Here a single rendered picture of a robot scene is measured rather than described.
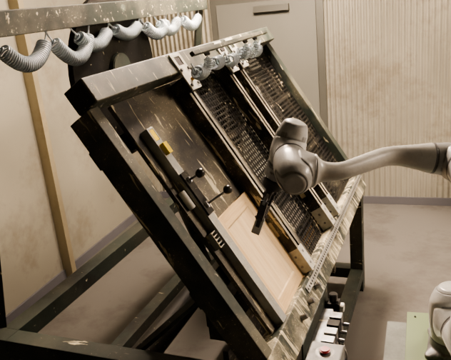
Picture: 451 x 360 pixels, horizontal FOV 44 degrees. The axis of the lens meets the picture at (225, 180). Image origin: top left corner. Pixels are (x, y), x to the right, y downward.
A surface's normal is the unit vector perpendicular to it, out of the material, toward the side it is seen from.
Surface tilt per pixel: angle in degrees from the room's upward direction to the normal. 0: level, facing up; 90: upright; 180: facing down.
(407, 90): 90
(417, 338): 4
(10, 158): 90
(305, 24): 90
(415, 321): 4
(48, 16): 90
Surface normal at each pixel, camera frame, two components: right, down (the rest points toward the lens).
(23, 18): 0.93, 0.03
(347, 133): -0.32, 0.33
